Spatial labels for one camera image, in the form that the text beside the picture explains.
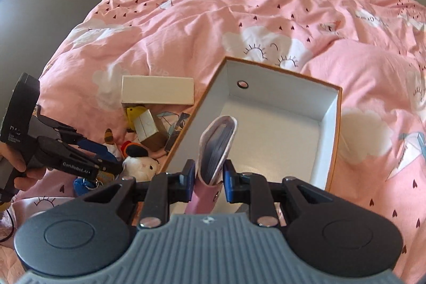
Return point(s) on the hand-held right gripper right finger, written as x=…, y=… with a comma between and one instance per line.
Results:
x=229, y=182

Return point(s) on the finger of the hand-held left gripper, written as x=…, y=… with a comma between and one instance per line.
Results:
x=96, y=148
x=76, y=162

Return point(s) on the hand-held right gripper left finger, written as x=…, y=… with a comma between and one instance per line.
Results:
x=188, y=179

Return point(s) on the pink card holder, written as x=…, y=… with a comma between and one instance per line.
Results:
x=216, y=144

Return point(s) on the silver card box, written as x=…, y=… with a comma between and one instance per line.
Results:
x=177, y=129

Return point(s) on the orange cardboard box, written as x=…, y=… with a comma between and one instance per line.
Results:
x=276, y=124

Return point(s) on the person's left hand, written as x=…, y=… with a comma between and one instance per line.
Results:
x=34, y=175

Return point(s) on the white plush toy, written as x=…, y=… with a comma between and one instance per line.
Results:
x=143, y=167

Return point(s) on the yellow duck toy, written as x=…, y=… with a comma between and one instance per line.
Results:
x=134, y=116

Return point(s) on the small beige box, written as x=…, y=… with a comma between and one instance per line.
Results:
x=149, y=129

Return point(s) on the long white box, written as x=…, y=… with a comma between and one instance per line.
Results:
x=156, y=89

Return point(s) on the pink printed blanket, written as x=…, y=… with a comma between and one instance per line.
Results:
x=233, y=14

